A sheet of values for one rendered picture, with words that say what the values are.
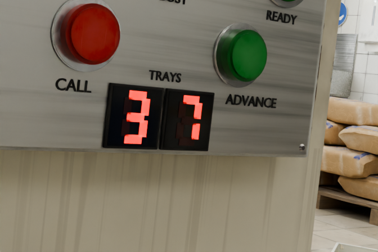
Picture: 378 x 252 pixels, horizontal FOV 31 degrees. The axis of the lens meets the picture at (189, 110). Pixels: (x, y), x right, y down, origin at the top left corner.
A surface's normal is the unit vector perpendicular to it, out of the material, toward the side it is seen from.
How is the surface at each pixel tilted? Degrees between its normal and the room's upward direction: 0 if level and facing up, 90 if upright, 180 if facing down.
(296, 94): 90
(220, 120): 90
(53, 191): 90
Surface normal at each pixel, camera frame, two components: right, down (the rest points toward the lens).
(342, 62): -0.80, -0.06
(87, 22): 0.58, 0.11
